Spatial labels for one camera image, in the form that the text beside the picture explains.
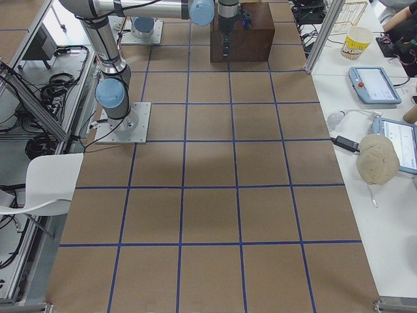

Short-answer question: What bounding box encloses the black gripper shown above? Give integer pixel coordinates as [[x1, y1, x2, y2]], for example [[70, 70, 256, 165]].
[[218, 15, 237, 59]]

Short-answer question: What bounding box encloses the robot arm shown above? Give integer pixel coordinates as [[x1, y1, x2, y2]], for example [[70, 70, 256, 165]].
[[61, 1, 233, 140], [131, 17, 155, 38]]

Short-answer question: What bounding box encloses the dark wooden drawer cabinet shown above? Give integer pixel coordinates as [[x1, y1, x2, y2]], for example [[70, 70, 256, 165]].
[[210, 1, 275, 63]]

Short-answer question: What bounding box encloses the popcorn paper bucket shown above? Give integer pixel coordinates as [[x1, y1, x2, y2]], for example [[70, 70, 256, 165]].
[[340, 26, 374, 60]]

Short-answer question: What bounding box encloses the white light bulb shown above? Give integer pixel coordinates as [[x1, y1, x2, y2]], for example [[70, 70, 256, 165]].
[[326, 111, 348, 129]]

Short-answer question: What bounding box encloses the blue teach pendant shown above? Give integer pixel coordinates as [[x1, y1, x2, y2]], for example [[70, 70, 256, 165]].
[[371, 117, 416, 175], [348, 67, 402, 105]]

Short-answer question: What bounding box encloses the black power adapter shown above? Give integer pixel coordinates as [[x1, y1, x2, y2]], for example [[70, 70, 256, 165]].
[[330, 136, 360, 153]]

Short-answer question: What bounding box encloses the beige cap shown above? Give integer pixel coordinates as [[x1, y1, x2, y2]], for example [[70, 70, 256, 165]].
[[356, 134, 400, 185]]

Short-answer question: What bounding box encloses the cardboard tube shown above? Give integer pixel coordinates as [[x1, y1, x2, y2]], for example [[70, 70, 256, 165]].
[[403, 105, 417, 124]]

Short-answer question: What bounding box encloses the white chair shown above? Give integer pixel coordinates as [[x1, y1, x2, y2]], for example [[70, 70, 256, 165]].
[[1, 153, 83, 216]]

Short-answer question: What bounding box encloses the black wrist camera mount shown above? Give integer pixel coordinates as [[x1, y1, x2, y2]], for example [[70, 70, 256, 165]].
[[237, 9, 252, 31]]

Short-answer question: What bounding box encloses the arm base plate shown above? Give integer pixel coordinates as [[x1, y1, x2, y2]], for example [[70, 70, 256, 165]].
[[121, 19, 164, 46], [94, 102, 151, 144]]

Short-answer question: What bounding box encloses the gold wire basket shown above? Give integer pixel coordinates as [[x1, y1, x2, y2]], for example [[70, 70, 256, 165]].
[[330, 1, 368, 35]]

